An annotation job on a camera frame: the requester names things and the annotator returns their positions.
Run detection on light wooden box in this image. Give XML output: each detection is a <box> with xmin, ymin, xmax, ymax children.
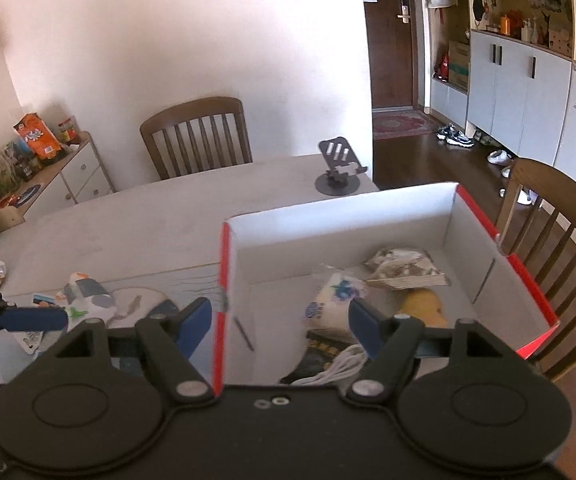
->
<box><xmin>0</xmin><ymin>205</ymin><xmax>24</xmax><ymax>233</ymax></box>

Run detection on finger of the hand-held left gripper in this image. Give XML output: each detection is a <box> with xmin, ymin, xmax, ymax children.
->
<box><xmin>0</xmin><ymin>294</ymin><xmax>68</xmax><ymax>348</ymax></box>

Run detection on small white packet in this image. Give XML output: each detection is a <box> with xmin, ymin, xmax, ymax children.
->
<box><xmin>15</xmin><ymin>329</ymin><xmax>47</xmax><ymax>356</ymax></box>

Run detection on black snack packet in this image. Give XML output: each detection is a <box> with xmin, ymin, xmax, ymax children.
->
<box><xmin>280</xmin><ymin>330</ymin><xmax>363</xmax><ymax>386</ymax></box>

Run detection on white blueberry print tissue packet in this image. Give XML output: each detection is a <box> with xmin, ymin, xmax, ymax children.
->
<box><xmin>302</xmin><ymin>272</ymin><xmax>369</xmax><ymax>331</ymax></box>

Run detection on white cardboard box red edges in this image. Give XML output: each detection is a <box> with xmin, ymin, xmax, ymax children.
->
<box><xmin>211</xmin><ymin>181</ymin><xmax>560</xmax><ymax>388</ymax></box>

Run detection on white grey orange packet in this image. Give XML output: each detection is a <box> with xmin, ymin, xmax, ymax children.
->
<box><xmin>62</xmin><ymin>272</ymin><xmax>118</xmax><ymax>321</ymax></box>

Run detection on brown wooden chair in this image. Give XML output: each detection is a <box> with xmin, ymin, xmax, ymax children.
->
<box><xmin>493</xmin><ymin>157</ymin><xmax>576</xmax><ymax>381</ymax></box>
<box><xmin>139</xmin><ymin>96</ymin><xmax>253</xmax><ymax>182</ymax></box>

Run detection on small food jar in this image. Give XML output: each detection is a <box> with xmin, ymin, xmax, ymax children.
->
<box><xmin>58</xmin><ymin>117</ymin><xmax>78</xmax><ymax>145</ymax></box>

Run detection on brown cardboard carton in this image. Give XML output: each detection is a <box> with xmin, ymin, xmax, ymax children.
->
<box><xmin>447</xmin><ymin>41</ymin><xmax>470</xmax><ymax>90</ymax></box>

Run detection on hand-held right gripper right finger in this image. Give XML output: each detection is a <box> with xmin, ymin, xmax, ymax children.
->
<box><xmin>348</xmin><ymin>298</ymin><xmax>531</xmax><ymax>405</ymax></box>

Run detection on orange snack bag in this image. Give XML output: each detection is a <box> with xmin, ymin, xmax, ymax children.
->
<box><xmin>14</xmin><ymin>112</ymin><xmax>63</xmax><ymax>161</ymax></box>

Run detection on grey white floor cabinet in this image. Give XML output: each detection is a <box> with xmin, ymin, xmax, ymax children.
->
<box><xmin>429</xmin><ymin>30</ymin><xmax>574</xmax><ymax>176</ymax></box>

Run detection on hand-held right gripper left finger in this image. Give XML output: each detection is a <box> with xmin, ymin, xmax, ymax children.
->
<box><xmin>52</xmin><ymin>296</ymin><xmax>215</xmax><ymax>404</ymax></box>

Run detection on group of sideboard packages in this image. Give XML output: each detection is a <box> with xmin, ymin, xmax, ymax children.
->
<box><xmin>0</xmin><ymin>140</ymin><xmax>36</xmax><ymax>201</ymax></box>

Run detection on white sideboard with drawers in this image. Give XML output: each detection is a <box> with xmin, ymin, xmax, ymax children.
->
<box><xmin>0</xmin><ymin>131</ymin><xmax>116</xmax><ymax>233</ymax></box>

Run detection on beige patterned packet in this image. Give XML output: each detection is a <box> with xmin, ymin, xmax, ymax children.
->
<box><xmin>364</xmin><ymin>246</ymin><xmax>451</xmax><ymax>291</ymax></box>

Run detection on red patterned rug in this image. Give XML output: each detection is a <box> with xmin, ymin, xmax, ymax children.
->
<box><xmin>372</xmin><ymin>110</ymin><xmax>439</xmax><ymax>141</ymax></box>

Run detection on brown wooden door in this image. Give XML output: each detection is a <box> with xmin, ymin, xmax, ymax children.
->
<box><xmin>358</xmin><ymin>0</ymin><xmax>419</xmax><ymax>111</ymax></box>

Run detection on dark grey phone stand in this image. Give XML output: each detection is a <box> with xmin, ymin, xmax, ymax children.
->
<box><xmin>315</xmin><ymin>136</ymin><xmax>369</xmax><ymax>196</ymax></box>

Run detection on white cable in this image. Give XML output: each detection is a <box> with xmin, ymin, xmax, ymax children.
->
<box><xmin>290</xmin><ymin>342</ymin><xmax>371</xmax><ymax>387</ymax></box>

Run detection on white desktop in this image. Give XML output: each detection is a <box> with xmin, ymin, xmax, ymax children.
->
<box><xmin>0</xmin><ymin>152</ymin><xmax>381</xmax><ymax>386</ymax></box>

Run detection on yellow duck toy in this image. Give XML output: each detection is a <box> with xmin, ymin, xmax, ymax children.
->
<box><xmin>400</xmin><ymin>287</ymin><xmax>449</xmax><ymax>330</ymax></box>

